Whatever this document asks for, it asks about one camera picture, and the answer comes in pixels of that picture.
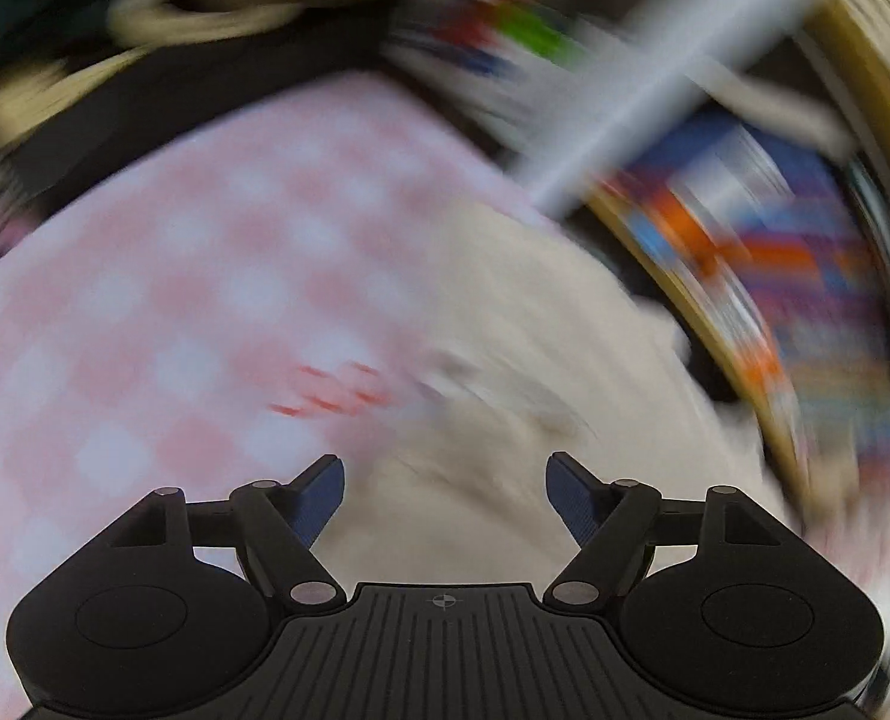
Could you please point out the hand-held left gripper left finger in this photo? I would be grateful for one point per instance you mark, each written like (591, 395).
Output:
(322, 499)

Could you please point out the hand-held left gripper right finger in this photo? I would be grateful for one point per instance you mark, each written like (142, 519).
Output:
(571, 499)

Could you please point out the dark cloth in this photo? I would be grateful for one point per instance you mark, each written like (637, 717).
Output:
(190, 105)

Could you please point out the pink checkered blanket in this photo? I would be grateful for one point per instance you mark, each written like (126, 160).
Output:
(160, 300)

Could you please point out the cream white garment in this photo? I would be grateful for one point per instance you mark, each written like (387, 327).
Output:
(535, 345)

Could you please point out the wooden bookshelf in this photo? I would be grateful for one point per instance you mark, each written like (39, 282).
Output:
(737, 360)

